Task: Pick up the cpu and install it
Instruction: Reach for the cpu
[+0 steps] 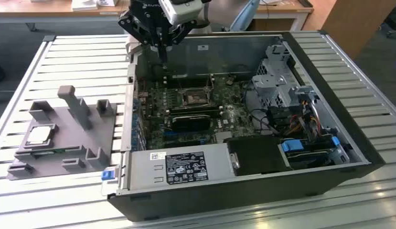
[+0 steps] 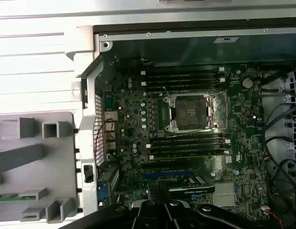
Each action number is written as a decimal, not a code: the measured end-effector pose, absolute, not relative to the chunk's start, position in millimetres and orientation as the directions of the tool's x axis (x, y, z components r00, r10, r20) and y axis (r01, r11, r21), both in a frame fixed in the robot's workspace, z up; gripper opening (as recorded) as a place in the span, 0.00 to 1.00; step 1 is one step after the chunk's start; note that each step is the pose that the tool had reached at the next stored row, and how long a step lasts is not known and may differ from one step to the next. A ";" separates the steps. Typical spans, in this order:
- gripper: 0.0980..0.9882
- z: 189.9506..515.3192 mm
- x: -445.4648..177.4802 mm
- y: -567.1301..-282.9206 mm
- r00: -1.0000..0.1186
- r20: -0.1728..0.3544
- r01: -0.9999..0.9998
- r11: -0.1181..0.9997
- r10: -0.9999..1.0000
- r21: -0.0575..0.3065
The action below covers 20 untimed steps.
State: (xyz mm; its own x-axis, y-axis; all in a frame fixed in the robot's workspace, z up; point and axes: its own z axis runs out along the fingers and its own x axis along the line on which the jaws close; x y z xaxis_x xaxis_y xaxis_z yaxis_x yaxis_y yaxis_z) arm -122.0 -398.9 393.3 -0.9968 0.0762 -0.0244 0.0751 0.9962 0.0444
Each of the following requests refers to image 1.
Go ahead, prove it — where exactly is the grey flat cable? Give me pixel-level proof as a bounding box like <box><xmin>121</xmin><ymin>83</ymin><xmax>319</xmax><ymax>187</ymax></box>
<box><xmin>299</xmin><ymin>114</ymin><xmax>322</xmax><ymax>144</ymax></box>

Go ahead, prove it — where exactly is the black plastic shroud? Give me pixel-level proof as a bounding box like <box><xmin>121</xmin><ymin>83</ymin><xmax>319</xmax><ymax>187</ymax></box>
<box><xmin>227</xmin><ymin>137</ymin><xmax>295</xmax><ymax>177</ymax></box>

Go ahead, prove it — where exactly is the wooden cabinet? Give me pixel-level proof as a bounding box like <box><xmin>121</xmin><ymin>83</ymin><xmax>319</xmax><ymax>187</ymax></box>
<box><xmin>302</xmin><ymin>0</ymin><xmax>396</xmax><ymax>60</ymax></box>

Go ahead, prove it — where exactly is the black RAM slot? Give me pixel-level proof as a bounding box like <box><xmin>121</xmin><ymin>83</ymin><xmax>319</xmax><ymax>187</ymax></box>
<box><xmin>171</xmin><ymin>75</ymin><xmax>215</xmax><ymax>88</ymax></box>

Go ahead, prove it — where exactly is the CPU socket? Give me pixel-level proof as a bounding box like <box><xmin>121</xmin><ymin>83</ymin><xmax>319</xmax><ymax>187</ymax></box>
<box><xmin>181</xmin><ymin>87</ymin><xmax>216</xmax><ymax>107</ymax></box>

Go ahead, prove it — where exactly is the black graphics card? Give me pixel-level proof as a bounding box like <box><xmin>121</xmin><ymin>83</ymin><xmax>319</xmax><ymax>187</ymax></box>
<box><xmin>171</xmin><ymin>114</ymin><xmax>212</xmax><ymax>134</ymax></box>

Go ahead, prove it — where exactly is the orange yellow wire bundle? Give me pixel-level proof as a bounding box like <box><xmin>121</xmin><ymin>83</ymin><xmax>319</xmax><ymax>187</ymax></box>
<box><xmin>288</xmin><ymin>114</ymin><xmax>323</xmax><ymax>134</ymax></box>

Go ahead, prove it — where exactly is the thin black cable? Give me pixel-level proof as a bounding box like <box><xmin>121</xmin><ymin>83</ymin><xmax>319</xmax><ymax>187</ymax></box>
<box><xmin>248</xmin><ymin>108</ymin><xmax>282</xmax><ymax>136</ymax></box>

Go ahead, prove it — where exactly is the green RAM stick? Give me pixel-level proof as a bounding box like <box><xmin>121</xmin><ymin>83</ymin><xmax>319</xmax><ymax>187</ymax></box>
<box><xmin>31</xmin><ymin>147</ymin><xmax>81</xmax><ymax>156</ymax></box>

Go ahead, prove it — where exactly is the silver metal drive cage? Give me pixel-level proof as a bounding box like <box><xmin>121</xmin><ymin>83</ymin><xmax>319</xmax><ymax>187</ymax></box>
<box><xmin>252</xmin><ymin>44</ymin><xmax>316</xmax><ymax>108</ymax></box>

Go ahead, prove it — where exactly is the silver power supply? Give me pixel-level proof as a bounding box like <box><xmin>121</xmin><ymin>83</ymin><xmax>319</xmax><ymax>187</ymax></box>
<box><xmin>117</xmin><ymin>143</ymin><xmax>233</xmax><ymax>195</ymax></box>

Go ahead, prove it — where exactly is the blue case latch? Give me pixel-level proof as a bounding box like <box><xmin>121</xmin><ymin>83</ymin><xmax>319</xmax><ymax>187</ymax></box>
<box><xmin>101</xmin><ymin>168</ymin><xmax>118</xmax><ymax>181</ymax></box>

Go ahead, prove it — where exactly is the thin wire locking lever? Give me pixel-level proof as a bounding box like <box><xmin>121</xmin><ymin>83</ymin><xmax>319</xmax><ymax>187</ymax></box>
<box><xmin>175</xmin><ymin>71</ymin><xmax>187</xmax><ymax>93</ymax></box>

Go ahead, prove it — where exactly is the blue disk carrier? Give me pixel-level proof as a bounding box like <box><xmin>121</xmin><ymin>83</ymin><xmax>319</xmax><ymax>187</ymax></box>
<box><xmin>280</xmin><ymin>139</ymin><xmax>336</xmax><ymax>158</ymax></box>

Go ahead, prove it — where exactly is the metal socket cover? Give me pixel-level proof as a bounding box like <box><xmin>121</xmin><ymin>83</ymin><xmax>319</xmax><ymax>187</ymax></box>
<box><xmin>204</xmin><ymin>74</ymin><xmax>217</xmax><ymax>96</ymax></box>

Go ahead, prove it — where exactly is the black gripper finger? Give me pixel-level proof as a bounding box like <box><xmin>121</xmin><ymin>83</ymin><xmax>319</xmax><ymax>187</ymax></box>
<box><xmin>164</xmin><ymin>20</ymin><xmax>199</xmax><ymax>64</ymax></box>
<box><xmin>117</xmin><ymin>9</ymin><xmax>165</xmax><ymax>64</ymax></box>

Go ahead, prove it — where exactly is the wooden desk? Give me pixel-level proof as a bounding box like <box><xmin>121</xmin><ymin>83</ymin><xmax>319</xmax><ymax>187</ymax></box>
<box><xmin>0</xmin><ymin>0</ymin><xmax>315</xmax><ymax>31</ymax></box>

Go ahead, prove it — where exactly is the black installed RAM stick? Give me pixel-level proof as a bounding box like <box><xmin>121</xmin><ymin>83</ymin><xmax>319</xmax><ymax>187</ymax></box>
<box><xmin>169</xmin><ymin>106</ymin><xmax>219</xmax><ymax>115</ymax></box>

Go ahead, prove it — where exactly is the silver CPU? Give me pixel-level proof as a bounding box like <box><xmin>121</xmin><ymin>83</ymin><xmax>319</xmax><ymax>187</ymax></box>
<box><xmin>27</xmin><ymin>126</ymin><xmax>56</xmax><ymax>145</ymax></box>

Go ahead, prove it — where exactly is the green motherboard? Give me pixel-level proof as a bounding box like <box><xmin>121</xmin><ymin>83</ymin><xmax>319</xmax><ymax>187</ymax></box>
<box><xmin>134</xmin><ymin>75</ymin><xmax>249</xmax><ymax>150</ymax></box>

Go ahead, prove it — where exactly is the black PC case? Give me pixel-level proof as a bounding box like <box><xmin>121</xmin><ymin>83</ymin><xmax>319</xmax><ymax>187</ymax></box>
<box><xmin>108</xmin><ymin>30</ymin><xmax>387</xmax><ymax>222</ymax></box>

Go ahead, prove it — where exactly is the grey case release handle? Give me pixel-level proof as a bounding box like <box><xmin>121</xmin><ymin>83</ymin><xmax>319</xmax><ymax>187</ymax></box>
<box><xmin>125</xmin><ymin>35</ymin><xmax>145</xmax><ymax>63</ymax></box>

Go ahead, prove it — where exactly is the grey plastic parts rack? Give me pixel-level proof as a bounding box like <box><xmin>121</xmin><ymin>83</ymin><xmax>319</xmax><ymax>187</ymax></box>
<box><xmin>6</xmin><ymin>85</ymin><xmax>120</xmax><ymax>181</ymax></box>

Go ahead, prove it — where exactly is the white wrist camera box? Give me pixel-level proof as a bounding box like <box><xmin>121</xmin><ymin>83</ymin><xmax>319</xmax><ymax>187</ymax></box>
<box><xmin>160</xmin><ymin>0</ymin><xmax>208</xmax><ymax>26</ymax></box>

